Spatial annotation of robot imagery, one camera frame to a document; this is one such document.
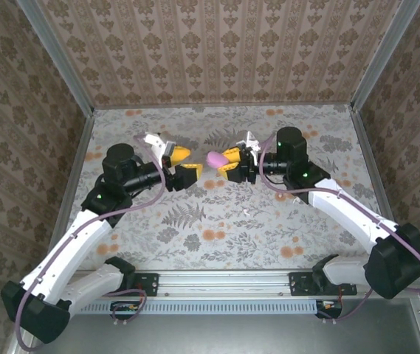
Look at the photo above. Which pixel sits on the black wiring junction box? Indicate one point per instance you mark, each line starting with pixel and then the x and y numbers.
pixel 123 311
pixel 329 308

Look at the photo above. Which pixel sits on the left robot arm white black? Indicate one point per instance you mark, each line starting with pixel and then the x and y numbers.
pixel 73 243

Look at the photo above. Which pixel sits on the floral patterned table cover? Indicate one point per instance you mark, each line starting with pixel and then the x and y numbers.
pixel 231 236

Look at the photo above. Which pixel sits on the aluminium side rail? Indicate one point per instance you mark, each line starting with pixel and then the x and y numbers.
pixel 74 173
pixel 374 166

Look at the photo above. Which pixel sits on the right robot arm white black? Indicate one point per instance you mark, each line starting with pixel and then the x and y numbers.
pixel 346 210

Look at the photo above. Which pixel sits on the aluminium frame post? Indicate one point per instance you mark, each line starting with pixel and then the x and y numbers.
pixel 381 55
pixel 56 59

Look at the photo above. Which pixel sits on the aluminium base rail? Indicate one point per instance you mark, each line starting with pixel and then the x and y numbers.
pixel 224 284

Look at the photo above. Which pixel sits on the grey metal shelf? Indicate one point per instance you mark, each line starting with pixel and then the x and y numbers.
pixel 231 335

